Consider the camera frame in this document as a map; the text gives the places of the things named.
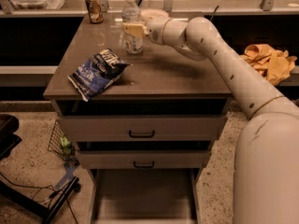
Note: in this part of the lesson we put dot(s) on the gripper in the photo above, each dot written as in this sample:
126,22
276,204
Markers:
154,29

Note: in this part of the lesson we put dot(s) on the clear plastic water bottle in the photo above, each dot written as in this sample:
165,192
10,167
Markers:
132,13

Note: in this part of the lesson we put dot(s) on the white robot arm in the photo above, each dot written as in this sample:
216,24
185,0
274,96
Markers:
266,178

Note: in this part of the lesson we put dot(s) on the grey three-drawer cabinet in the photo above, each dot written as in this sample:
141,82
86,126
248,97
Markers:
157,82

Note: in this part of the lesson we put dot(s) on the top grey drawer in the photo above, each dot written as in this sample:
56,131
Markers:
142,128

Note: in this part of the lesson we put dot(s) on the middle grey drawer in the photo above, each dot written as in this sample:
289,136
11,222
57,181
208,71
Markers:
148,159

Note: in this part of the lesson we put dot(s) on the bottom grey open drawer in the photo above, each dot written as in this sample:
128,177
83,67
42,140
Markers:
144,196

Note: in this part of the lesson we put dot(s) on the white bowl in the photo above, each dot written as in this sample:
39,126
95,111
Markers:
154,13

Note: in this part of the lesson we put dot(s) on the brown soda can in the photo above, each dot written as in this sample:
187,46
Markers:
94,11

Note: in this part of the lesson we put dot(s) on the blue chip bag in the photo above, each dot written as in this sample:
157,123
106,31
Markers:
97,73

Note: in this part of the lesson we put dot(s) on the yellow crumpled cloth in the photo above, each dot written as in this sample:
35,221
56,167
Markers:
273,64

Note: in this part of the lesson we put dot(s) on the green object in basket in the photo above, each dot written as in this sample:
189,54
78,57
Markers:
66,145

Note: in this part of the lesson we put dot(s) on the blue tape cross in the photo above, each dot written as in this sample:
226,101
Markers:
69,167

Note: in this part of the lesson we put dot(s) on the black chair base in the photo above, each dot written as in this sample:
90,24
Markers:
8,139

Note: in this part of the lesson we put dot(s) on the black metal leg left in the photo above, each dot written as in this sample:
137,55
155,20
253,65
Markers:
47,209

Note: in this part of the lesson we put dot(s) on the black wire mesh basket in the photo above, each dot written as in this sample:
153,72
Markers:
54,145

